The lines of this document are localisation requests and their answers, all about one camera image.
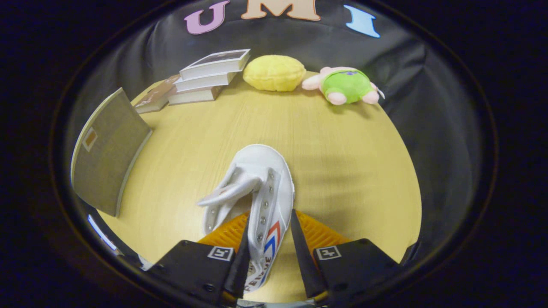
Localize plain white book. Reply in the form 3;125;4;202
173;71;238;93

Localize yellow plush cushion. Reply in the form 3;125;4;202
243;54;307;92

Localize black backdrop cloth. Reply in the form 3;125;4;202
64;0;484;266

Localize white canvas shoe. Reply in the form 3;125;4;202
197;144;296;293

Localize grey fabric storage box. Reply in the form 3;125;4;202
71;88;153;218

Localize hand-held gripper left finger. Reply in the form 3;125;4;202
148;212;251;306

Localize pink and green plush toy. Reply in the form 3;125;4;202
301;66;385;106

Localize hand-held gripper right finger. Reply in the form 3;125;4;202
291;209;403;306

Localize thick book with brownish cover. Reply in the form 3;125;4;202
148;75;225;106

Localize brown cover book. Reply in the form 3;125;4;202
134;88;170;114

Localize white book with portrait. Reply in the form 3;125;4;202
179;49;251;81

